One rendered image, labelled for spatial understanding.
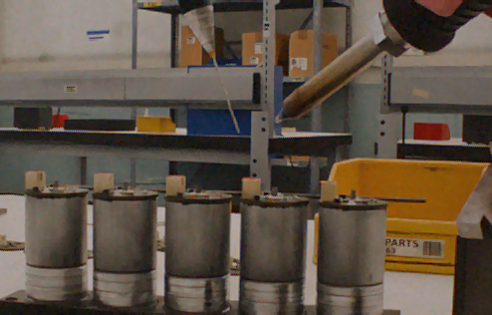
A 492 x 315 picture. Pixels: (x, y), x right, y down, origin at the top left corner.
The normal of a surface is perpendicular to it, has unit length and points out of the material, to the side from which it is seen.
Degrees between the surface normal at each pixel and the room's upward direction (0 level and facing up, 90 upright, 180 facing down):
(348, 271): 90
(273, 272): 90
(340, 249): 90
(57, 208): 90
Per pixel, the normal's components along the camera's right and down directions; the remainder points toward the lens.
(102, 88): -0.53, 0.07
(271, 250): -0.11, 0.10
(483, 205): -0.38, -0.78
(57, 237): 0.15, 0.10
